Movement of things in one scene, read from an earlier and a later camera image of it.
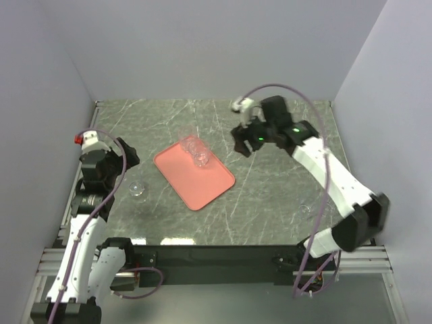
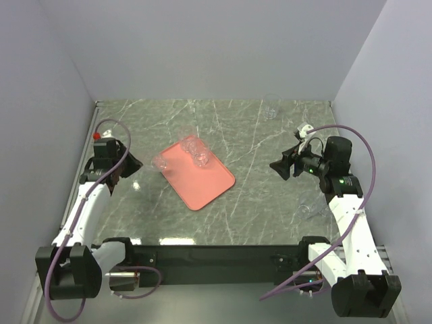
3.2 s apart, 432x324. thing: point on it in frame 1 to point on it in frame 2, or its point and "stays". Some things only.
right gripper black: x=240 y=133 to x=283 y=166
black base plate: x=181 y=265 stays
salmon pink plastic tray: x=198 y=185 stays
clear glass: x=199 y=152 stays
